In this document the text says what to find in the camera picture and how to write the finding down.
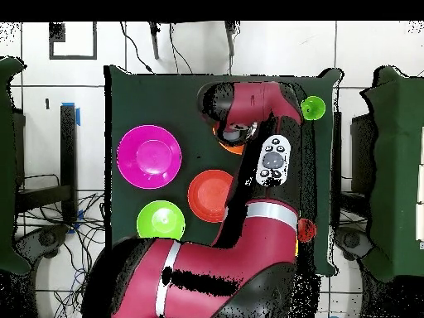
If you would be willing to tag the large orange plastic bowl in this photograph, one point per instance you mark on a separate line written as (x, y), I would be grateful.
(233, 149)

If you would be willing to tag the green plastic cup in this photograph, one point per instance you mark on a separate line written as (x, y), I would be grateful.
(314, 107)

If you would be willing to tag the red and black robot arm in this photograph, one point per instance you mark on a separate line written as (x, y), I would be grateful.
(248, 258)

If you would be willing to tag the red-orange plastic bowl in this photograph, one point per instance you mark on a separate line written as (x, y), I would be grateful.
(207, 195)

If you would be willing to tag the large pink plastic bowl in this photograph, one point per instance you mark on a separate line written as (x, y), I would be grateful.
(149, 156)

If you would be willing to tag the green plastic bowl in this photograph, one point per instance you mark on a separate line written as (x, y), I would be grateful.
(160, 220)

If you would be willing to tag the dark green table cloth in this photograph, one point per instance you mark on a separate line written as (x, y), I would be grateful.
(149, 99)

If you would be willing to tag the orange-red plastic cup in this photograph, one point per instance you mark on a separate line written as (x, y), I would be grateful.
(308, 230)

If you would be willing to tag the black tripod leg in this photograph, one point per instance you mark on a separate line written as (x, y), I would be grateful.
(154, 43)
(231, 39)

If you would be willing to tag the blue tape strip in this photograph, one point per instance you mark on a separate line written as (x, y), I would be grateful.
(78, 117)

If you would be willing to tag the black metal stand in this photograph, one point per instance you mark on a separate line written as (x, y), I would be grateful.
(361, 149)
(68, 149)

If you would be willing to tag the neighbouring green table cloth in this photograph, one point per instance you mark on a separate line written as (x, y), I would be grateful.
(397, 132)
(6, 165)

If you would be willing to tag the black square floor frame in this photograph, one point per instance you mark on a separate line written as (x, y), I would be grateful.
(57, 33)

